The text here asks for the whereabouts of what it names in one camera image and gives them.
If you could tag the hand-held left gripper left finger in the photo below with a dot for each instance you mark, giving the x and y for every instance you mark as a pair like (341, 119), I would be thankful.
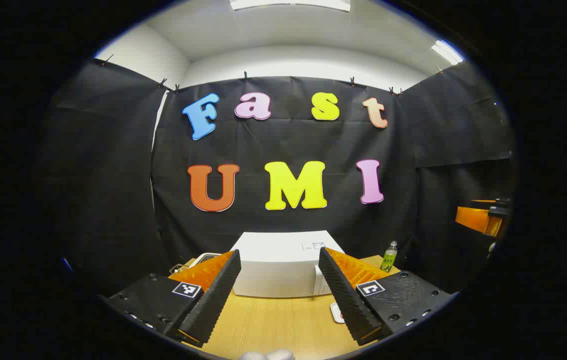
(213, 300)

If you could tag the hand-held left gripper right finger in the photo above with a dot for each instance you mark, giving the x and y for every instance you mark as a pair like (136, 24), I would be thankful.
(346, 300)

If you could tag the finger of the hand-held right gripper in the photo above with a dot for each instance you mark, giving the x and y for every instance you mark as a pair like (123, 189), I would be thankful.
(473, 218)

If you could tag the white rectangular food plate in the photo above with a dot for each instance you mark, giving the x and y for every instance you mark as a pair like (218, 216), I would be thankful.
(336, 310)

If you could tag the white microwave oven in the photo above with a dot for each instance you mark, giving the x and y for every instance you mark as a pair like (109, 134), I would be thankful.
(273, 270)

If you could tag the green label drink bottle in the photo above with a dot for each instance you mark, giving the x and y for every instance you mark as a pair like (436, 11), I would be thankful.
(389, 260)

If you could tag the ceiling light panel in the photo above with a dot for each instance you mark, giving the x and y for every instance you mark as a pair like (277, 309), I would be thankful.
(447, 52)
(291, 4)

